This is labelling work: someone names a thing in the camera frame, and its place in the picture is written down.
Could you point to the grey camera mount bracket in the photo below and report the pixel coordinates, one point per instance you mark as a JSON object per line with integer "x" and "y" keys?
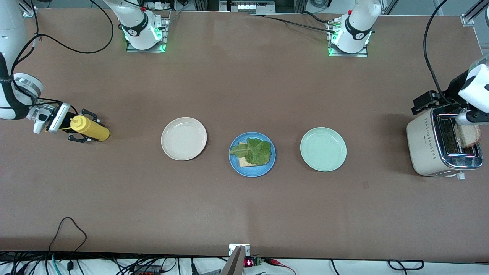
{"x": 235, "y": 265}

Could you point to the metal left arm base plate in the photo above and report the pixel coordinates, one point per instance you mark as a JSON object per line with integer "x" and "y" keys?
{"x": 359, "y": 55}

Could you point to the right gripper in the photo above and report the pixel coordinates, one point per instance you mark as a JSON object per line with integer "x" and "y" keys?
{"x": 65, "y": 123}

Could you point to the cream and chrome toaster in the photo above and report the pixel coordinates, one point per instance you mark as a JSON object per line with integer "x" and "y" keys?
{"x": 424, "y": 149}

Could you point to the pale green plate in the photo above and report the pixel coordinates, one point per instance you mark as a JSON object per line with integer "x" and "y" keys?
{"x": 323, "y": 149}

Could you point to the aluminium frame strut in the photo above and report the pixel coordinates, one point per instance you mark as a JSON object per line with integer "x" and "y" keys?
{"x": 468, "y": 19}
{"x": 30, "y": 13}

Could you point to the yellow squeeze bottle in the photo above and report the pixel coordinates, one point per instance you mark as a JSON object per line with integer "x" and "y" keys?
{"x": 93, "y": 130}

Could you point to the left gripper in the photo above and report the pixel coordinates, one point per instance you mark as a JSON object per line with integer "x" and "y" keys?
{"x": 453, "y": 93}

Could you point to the blue plate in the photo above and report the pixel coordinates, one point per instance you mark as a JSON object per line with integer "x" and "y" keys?
{"x": 244, "y": 172}

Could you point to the beige plate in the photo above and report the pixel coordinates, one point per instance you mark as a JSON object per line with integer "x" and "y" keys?
{"x": 183, "y": 138}

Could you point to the circuit board with red display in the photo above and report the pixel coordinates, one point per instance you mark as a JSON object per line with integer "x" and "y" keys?
{"x": 249, "y": 262}

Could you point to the toasted bread slice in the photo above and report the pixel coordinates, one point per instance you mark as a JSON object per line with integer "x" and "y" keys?
{"x": 470, "y": 136}
{"x": 244, "y": 163}

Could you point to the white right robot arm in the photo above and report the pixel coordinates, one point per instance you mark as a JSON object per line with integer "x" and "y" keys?
{"x": 11, "y": 30}

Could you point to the green lettuce leaf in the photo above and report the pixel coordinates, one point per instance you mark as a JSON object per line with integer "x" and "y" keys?
{"x": 258, "y": 151}

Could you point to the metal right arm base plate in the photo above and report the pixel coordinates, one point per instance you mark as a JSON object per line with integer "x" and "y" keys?
{"x": 165, "y": 34}

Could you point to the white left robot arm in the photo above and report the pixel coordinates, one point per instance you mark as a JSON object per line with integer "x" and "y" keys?
{"x": 359, "y": 23}

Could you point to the metal frame with lit panel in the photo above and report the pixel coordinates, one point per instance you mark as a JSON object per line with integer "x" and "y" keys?
{"x": 248, "y": 7}

